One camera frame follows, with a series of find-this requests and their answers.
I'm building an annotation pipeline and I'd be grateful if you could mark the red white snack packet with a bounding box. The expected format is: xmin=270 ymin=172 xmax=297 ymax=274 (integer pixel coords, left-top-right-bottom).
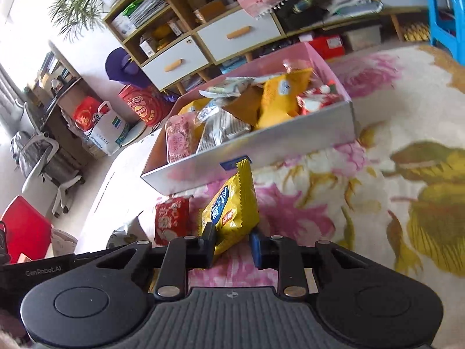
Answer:
xmin=155 ymin=197 xmax=189 ymax=246

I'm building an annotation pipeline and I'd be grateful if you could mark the potted green plant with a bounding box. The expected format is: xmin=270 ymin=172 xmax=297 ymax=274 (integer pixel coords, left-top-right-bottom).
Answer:
xmin=49 ymin=0 xmax=103 ymax=42

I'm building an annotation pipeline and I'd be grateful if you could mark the red white candy packet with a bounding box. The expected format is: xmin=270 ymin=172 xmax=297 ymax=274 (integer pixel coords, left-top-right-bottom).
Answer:
xmin=297 ymin=83 xmax=344 ymax=115

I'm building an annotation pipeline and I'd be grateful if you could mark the blue plastic stool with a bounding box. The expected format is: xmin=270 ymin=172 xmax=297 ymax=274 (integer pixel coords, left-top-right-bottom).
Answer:
xmin=427 ymin=0 xmax=464 ymax=65

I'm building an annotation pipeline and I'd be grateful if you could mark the red cylindrical drum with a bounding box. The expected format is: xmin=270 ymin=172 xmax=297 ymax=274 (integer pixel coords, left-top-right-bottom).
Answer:
xmin=118 ymin=85 xmax=172 ymax=127

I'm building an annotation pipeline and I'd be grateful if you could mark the white office chair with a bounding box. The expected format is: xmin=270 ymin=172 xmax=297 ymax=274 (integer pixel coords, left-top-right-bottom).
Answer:
xmin=10 ymin=131 xmax=85 ymax=218

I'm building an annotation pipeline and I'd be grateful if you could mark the wooden tv cabinet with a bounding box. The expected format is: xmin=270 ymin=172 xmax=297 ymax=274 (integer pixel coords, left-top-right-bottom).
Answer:
xmin=103 ymin=0 xmax=427 ymax=91

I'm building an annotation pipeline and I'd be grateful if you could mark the white silver snack bag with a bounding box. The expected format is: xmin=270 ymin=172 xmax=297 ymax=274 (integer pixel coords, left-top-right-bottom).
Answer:
xmin=198 ymin=73 xmax=282 ymax=99

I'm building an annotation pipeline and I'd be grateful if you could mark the yellow snack packet in box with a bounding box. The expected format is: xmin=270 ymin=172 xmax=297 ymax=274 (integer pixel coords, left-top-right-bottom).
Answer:
xmin=178 ymin=98 xmax=210 ymax=115

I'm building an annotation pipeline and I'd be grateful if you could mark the red chair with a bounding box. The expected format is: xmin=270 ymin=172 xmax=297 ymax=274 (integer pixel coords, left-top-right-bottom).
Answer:
xmin=1 ymin=195 xmax=52 ymax=264

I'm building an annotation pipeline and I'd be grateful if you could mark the dark desk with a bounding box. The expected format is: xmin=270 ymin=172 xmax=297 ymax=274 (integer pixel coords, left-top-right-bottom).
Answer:
xmin=24 ymin=41 xmax=102 ymax=169

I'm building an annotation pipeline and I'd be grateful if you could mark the grey white striped packet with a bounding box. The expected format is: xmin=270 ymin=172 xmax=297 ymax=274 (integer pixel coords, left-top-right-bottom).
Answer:
xmin=195 ymin=106 xmax=251 ymax=154

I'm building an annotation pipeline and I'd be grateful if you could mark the floral blanket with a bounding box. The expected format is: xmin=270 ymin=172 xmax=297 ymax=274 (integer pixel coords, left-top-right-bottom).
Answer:
xmin=76 ymin=42 xmax=465 ymax=349

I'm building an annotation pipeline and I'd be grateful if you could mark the pink cardboard box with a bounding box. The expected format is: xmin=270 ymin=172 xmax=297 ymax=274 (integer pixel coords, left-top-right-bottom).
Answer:
xmin=141 ymin=42 xmax=355 ymax=195

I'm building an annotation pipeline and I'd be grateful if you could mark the red storage box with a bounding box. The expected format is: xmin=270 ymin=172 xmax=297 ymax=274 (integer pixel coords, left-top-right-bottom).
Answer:
xmin=309 ymin=35 xmax=346 ymax=60

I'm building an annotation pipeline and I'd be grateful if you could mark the pink clear snack packet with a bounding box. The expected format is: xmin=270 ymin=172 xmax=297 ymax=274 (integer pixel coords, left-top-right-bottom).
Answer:
xmin=166 ymin=112 xmax=198 ymax=163

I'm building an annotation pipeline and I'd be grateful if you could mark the purple plush toy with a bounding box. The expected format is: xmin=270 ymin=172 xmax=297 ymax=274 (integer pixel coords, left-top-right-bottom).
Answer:
xmin=105 ymin=47 xmax=151 ymax=89

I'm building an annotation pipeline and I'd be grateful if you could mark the white brown biscuit packet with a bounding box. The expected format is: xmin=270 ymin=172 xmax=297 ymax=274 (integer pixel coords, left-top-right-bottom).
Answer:
xmin=106 ymin=217 xmax=148 ymax=249

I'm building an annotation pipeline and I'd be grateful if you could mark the yellow blue-label snack packet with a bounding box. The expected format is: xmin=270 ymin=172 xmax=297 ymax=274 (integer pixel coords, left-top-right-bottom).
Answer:
xmin=198 ymin=159 xmax=260 ymax=260

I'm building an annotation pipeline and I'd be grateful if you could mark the white shopping bag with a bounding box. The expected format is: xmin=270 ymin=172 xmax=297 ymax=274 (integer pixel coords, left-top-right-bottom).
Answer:
xmin=72 ymin=96 xmax=129 ymax=156

